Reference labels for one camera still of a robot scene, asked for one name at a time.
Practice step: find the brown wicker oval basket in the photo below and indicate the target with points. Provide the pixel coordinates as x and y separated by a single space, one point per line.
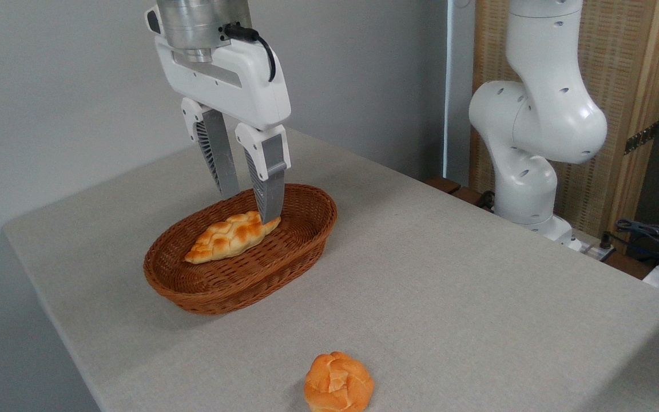
238 280

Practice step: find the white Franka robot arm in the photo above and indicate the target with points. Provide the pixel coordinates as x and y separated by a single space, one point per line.
538 117

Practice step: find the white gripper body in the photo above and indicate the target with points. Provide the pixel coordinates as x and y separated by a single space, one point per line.
232 80

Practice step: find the braided long bread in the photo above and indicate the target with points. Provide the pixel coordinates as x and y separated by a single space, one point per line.
223 240

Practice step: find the grey linen tablecloth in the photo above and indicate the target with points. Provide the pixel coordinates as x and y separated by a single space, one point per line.
421 297

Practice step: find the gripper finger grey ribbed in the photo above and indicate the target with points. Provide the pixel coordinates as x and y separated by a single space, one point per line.
269 171
222 154

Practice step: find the brown wooden ledge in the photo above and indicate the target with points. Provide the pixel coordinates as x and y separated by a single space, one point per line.
444 184

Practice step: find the round orange bread roll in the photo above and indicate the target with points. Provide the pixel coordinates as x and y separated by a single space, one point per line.
338 383

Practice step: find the wooden rattan screen panel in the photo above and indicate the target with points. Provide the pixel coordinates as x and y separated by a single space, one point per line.
632 68

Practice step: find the metal screen hinge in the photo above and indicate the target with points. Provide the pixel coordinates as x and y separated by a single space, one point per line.
641 138

